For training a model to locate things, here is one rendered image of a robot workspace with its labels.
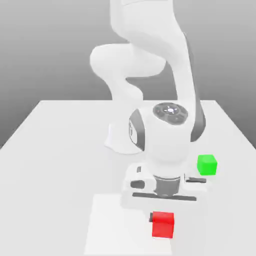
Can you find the small green cube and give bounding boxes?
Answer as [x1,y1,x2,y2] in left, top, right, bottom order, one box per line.
[197,154,218,177]

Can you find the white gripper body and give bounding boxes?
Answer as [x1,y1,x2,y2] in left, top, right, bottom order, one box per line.
[119,184,209,211]

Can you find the small red cube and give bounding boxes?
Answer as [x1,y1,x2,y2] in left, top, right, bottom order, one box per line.
[151,211,175,239]

